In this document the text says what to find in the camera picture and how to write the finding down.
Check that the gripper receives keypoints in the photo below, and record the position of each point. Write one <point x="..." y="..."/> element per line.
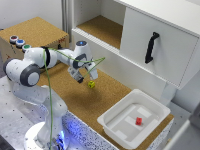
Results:
<point x="87" y="68"/>

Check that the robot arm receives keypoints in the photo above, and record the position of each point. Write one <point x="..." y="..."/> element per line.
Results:
<point x="28" y="71"/>

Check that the yellow block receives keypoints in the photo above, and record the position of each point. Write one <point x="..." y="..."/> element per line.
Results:
<point x="91" y="84"/>

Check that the white cabinet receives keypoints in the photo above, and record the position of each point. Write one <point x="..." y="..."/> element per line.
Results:
<point x="110" y="63"/>

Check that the wooden drawer box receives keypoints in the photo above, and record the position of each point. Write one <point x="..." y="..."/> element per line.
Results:
<point x="36" y="31"/>

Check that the green button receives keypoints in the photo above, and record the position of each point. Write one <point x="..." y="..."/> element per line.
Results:
<point x="26" y="47"/>

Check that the white plastic box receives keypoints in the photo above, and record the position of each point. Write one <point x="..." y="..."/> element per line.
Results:
<point x="123" y="128"/>

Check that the blue button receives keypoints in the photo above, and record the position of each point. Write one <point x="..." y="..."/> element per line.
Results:
<point x="20" y="42"/>

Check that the pink block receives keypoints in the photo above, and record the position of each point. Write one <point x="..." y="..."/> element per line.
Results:
<point x="138" y="120"/>

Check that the red button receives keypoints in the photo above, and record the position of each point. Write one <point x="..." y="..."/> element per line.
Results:
<point x="13" y="39"/>

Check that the white sliding door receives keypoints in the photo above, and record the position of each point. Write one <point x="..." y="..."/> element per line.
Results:
<point x="173" y="50"/>

